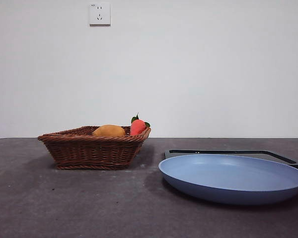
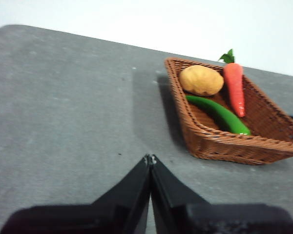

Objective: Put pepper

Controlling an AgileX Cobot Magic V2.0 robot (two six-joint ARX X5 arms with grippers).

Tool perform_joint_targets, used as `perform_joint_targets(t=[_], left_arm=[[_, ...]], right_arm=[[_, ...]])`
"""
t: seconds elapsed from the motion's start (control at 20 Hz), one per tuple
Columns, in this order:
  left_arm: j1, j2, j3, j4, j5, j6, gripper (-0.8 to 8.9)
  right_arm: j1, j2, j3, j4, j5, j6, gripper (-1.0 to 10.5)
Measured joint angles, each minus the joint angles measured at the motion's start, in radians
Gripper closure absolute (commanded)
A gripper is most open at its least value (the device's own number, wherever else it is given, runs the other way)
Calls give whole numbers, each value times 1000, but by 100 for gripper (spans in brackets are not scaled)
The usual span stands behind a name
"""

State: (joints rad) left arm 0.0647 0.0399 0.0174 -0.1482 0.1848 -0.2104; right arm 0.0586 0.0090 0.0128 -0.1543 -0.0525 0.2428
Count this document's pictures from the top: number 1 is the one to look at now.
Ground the blue round plate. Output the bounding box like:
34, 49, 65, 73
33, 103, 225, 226
158, 153, 298, 205

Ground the orange carrot with green leaves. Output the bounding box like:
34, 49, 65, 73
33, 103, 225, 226
130, 113, 151, 136

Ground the black rectangular tray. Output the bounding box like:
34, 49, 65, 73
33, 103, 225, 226
163, 149, 298, 171

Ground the brown wicker basket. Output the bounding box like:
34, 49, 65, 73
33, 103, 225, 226
37, 125, 151, 171

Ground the white wall socket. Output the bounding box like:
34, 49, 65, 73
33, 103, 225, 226
89, 2, 111, 27

